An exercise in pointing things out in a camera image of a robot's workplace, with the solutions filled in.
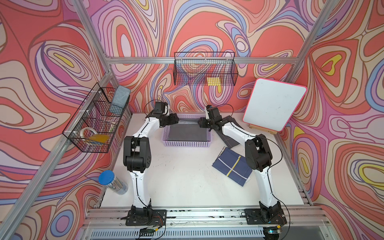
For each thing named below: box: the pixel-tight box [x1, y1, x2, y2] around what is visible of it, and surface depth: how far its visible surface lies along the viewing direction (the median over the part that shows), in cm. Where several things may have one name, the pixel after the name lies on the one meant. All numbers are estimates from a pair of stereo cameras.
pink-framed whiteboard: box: [242, 78, 308, 132], surface depth 93 cm
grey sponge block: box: [109, 85, 131, 115], surface depth 82 cm
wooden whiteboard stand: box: [249, 124, 278, 135], surface depth 107 cm
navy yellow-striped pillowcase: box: [212, 146, 253, 187], surface depth 92 cm
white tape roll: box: [80, 127, 98, 139], surface depth 68 cm
